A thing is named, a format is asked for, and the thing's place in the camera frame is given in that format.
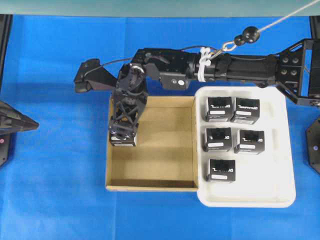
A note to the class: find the black box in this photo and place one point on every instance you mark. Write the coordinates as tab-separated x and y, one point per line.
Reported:
125	142

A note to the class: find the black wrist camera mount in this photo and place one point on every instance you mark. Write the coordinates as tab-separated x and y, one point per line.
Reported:
92	76

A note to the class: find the black corner post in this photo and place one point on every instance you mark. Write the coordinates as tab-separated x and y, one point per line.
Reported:
6	21
314	26

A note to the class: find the black box tray middle right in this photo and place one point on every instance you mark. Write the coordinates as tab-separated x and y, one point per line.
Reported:
250	142

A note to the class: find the black right corner post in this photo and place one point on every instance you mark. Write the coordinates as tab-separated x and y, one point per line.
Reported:
314	26

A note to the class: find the black left corner post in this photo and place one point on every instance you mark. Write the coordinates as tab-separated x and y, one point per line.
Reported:
6	21

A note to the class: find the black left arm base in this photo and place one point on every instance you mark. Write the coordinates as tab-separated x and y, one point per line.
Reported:
7	148

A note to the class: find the black box tray middle left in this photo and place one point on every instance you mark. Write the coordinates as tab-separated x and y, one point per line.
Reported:
217	139

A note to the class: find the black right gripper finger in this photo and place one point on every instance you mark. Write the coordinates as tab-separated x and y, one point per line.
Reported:
122	134

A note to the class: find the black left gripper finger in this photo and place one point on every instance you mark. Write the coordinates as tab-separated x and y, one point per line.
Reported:
13	120

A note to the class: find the white zip tie bundle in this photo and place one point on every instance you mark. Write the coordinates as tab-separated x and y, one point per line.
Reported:
204	61

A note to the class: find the open brown cardboard box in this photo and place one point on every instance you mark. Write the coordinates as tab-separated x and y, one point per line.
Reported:
165	157

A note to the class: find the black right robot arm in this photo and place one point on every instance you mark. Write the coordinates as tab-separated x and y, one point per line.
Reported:
294	71

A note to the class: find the black box tray top left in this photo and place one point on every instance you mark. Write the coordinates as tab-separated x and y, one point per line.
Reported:
218	109

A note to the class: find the black box tray top right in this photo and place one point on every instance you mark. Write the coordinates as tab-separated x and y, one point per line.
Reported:
246	111

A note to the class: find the black ball hook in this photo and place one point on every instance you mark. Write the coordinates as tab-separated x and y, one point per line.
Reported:
249	35

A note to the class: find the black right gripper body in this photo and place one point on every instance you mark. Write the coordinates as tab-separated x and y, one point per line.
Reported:
129	98

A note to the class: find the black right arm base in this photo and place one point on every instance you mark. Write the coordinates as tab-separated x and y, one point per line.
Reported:
313	145

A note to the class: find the black box tray bottom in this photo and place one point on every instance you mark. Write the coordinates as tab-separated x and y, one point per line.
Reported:
221	170

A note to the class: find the white plastic tray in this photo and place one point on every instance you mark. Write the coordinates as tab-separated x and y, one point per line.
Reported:
265	180

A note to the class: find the blue table cloth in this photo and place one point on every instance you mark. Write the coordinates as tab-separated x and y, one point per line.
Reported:
53	185

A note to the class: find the black box tray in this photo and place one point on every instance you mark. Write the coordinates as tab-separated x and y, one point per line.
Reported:
221	170
246	111
217	139
218	109
250	142

